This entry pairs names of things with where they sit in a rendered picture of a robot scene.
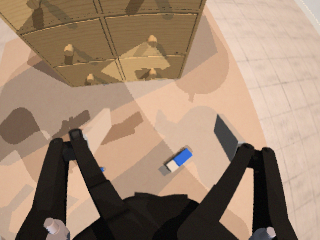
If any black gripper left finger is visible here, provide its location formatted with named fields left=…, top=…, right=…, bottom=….
left=15, top=108, right=144, bottom=240

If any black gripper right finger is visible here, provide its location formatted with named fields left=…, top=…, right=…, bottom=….
left=175, top=113, right=298, bottom=240

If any tan wooden chest of drawers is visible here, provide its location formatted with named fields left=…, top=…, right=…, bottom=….
left=0, top=0, right=206, bottom=88

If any blue and white eraser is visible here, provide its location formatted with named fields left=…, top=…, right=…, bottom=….
left=166, top=148, right=192, bottom=172

